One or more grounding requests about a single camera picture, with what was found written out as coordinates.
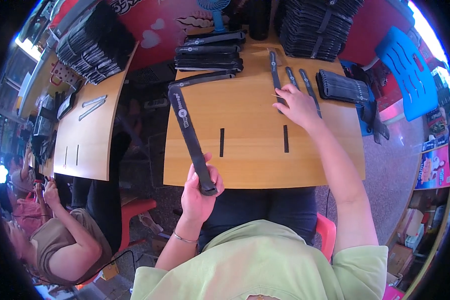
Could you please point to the blue plastic chair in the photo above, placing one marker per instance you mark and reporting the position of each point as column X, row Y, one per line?
column 408, row 71

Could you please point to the white power strip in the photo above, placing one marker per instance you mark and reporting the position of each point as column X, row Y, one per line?
column 155, row 103

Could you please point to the person's body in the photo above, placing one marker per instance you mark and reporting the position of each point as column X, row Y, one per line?
column 255, row 266

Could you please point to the red plastic chair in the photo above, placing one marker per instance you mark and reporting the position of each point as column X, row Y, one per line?
column 135, row 210

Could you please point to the black bottle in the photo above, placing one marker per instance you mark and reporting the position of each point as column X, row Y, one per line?
column 258, row 18

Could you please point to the small yellow box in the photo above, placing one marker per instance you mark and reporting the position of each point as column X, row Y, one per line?
column 110, row 270

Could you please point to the shelf with cartons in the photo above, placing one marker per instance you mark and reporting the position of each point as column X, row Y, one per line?
column 431, row 176

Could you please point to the blue desk fan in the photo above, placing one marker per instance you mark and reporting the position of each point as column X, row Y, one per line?
column 217, row 13

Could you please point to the wooden side table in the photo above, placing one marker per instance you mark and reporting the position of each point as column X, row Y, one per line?
column 97, row 142

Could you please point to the cluttered goods shelf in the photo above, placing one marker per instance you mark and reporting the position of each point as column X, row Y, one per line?
column 41, row 120

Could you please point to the person's right hand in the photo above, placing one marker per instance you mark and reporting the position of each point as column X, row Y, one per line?
column 300, row 108

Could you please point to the person's legs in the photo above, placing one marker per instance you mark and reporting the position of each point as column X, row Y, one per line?
column 262, row 210

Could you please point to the person's left hand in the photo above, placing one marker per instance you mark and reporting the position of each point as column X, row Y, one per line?
column 197, row 204

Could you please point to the red plastic stool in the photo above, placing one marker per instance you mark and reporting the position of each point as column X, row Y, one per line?
column 327, row 230

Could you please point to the black vented box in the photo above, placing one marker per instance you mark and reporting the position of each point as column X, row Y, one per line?
column 150, row 73

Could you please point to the wooden work table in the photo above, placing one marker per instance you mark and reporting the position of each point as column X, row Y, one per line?
column 247, row 112

